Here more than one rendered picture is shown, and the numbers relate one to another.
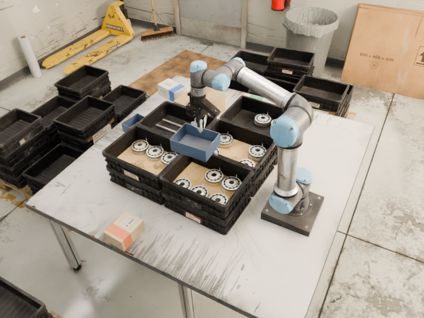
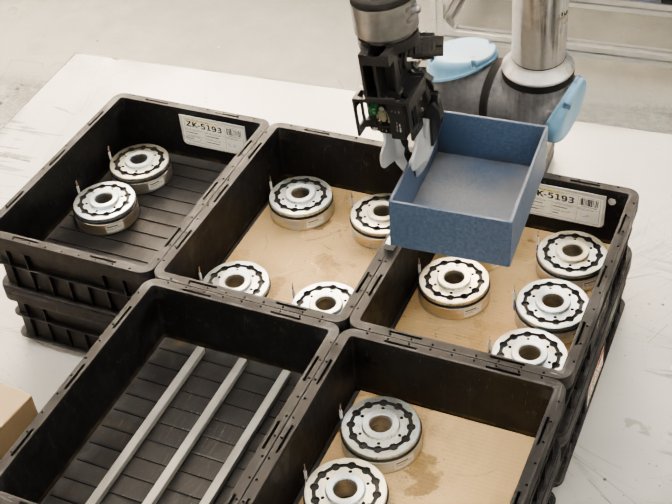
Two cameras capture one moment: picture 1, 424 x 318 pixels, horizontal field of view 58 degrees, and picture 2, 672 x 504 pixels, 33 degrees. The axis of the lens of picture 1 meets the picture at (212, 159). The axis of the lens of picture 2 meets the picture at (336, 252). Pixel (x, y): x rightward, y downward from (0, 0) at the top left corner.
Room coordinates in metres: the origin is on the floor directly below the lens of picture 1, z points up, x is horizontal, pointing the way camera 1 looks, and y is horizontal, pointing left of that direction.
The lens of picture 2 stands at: (1.74, 1.18, 1.98)
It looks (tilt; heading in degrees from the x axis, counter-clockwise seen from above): 41 degrees down; 264
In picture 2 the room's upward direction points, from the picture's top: 6 degrees counter-clockwise
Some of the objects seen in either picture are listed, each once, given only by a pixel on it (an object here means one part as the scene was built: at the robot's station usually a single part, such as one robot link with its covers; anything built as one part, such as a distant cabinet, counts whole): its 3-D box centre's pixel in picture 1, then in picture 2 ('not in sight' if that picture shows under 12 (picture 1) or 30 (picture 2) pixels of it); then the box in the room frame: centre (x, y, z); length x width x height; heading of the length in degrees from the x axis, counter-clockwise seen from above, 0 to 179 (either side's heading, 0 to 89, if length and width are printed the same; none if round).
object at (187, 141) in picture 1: (195, 141); (470, 184); (1.46, 0.08, 1.10); 0.20 x 0.15 x 0.07; 61
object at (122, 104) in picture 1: (123, 114); not in sight; (2.85, 0.79, 0.31); 0.40 x 0.30 x 0.34; 150
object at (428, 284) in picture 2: (214, 175); (454, 280); (1.46, -0.01, 0.86); 0.10 x 0.10 x 0.01
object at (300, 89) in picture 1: (317, 110); not in sight; (2.73, -0.93, 0.37); 0.40 x 0.30 x 0.45; 60
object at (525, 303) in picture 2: (199, 192); (552, 304); (1.34, 0.07, 0.86); 0.10 x 0.10 x 0.01
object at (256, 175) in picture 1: (235, 150); (308, 243); (1.65, -0.13, 0.87); 0.40 x 0.30 x 0.11; 57
